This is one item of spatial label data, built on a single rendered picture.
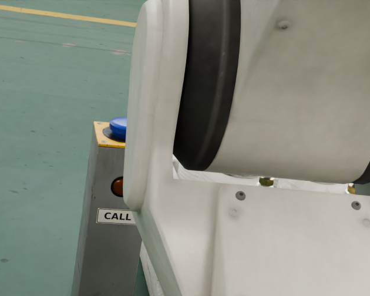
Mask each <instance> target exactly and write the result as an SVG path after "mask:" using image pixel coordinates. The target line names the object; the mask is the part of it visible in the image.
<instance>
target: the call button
mask: <svg viewBox="0 0 370 296"><path fill-rule="evenodd" d="M126 126H127V117H116V118H113V119H111V120H110V123H109V129H110V130H111V131H112V134H113V135H114V136H116V137H119V138H122V139H126Z"/></svg>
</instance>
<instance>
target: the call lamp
mask: <svg viewBox="0 0 370 296"><path fill-rule="evenodd" d="M113 191H114V192H115V193H116V194H117V195H120V196H123V179H118V180H117V181H115V183H114V185H113Z"/></svg>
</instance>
